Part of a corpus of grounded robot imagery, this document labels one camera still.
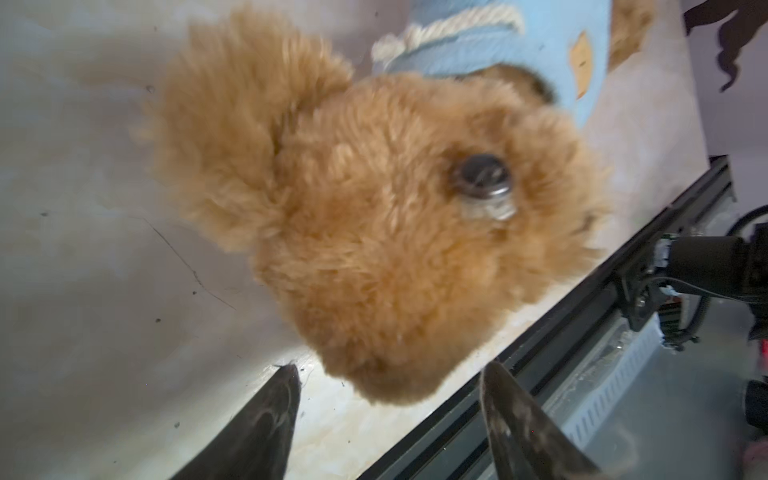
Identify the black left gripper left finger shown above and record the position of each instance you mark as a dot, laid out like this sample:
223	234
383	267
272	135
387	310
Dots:
256	443

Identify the tan plush teddy bear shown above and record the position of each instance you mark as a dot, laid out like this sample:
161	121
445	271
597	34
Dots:
398	219

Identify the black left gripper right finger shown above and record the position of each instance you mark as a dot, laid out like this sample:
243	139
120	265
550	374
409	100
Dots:
525	443

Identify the light blue fleece hoodie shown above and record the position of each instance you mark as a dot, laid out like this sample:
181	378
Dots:
564	44

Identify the white vented cable duct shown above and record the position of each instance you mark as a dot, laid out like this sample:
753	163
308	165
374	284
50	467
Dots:
590	396

